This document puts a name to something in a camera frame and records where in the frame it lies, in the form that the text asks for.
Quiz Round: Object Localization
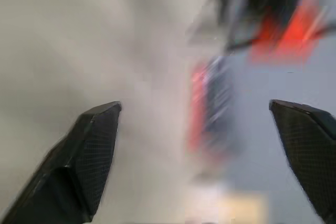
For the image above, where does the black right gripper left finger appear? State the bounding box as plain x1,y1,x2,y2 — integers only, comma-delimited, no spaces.
0,101,122,224

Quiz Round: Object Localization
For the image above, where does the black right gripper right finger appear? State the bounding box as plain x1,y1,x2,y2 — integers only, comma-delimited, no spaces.
268,99,336,224

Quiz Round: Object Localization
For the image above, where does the red hex key holder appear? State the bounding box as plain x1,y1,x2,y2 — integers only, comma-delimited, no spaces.
187,57,238,180

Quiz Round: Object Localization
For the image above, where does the red and black object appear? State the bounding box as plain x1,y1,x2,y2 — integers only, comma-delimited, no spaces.
187,0,336,66

